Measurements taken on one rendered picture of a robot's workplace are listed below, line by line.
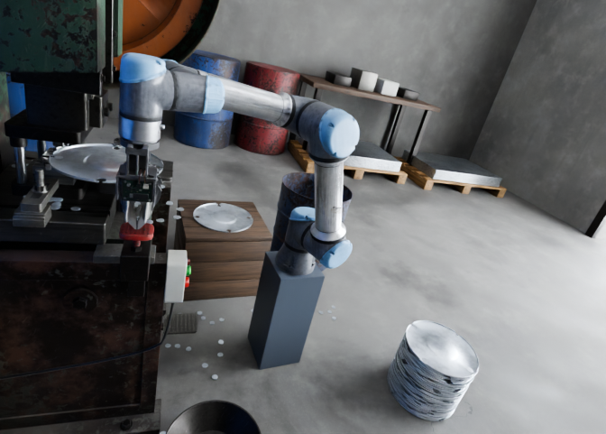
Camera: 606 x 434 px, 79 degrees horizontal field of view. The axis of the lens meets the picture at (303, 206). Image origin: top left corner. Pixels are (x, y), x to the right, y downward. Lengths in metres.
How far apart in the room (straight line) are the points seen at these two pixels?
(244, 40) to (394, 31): 1.81
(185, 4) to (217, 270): 1.09
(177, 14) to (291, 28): 3.20
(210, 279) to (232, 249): 0.18
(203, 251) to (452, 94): 4.58
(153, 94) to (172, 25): 0.72
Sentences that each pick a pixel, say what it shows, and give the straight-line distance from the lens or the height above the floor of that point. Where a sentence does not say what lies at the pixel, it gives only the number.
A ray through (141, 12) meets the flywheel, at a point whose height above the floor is 1.18.
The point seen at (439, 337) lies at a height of 0.25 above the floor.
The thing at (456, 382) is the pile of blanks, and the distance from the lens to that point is 1.60.
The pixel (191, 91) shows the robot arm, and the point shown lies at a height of 1.08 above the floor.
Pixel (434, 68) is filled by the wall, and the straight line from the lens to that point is 5.42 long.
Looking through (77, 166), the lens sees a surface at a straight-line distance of 1.17.
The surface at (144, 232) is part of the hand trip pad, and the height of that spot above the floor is 0.76.
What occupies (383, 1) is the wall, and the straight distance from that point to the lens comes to 4.96.
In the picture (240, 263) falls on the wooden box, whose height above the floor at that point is 0.20.
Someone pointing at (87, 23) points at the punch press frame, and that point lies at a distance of 0.94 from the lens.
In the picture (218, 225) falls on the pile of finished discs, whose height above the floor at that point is 0.35.
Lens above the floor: 1.22
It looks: 24 degrees down
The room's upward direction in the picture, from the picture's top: 14 degrees clockwise
